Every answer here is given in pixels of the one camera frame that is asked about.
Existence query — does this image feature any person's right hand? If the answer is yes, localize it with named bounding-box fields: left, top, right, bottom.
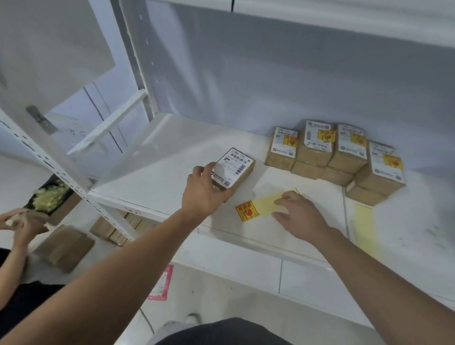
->
left=271, top=191, right=337, bottom=246

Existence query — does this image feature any flat brown carton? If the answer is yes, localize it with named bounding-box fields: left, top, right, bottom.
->
left=34, top=224, right=96, bottom=273

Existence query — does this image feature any person's right forearm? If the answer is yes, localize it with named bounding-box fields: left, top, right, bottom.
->
left=318, top=229, right=455, bottom=345

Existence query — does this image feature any person's left forearm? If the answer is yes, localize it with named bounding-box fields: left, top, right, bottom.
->
left=0, top=209, right=205, bottom=345

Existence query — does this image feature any white metal shelf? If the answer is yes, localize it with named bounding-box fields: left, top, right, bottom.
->
left=0, top=0, right=455, bottom=327

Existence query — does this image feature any row of flat brown cartons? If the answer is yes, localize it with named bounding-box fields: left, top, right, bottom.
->
left=89, top=209, right=159, bottom=246

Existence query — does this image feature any pink paper scrap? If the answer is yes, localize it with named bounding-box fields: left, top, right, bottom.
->
left=148, top=264, right=174, bottom=302

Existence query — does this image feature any person's left hand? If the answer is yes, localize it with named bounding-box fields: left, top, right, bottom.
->
left=180, top=162, right=236, bottom=225

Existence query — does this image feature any yellow red sticker strip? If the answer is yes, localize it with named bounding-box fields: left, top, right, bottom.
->
left=353, top=203, right=379, bottom=258
left=235, top=188, right=299, bottom=223

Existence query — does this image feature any person's dark clothing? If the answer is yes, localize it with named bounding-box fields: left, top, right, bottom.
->
left=147, top=317, right=292, bottom=345

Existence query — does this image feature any green plastic bag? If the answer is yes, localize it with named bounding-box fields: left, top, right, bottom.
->
left=34, top=183, right=72, bottom=214

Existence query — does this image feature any open brown carton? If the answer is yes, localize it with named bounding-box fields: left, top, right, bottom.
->
left=25, top=174, right=82, bottom=227

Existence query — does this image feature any white flat panel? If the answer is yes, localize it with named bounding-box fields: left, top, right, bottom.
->
left=0, top=0, right=116, bottom=114

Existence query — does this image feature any small brown cardboard box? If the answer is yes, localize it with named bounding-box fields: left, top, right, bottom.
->
left=328, top=123, right=369, bottom=175
left=264, top=127, right=299, bottom=171
left=209, top=147, right=256, bottom=203
left=355, top=141, right=406, bottom=196
left=291, top=160, right=325, bottom=180
left=345, top=179, right=388, bottom=207
left=319, top=166, right=355, bottom=187
left=296, top=120, right=337, bottom=167

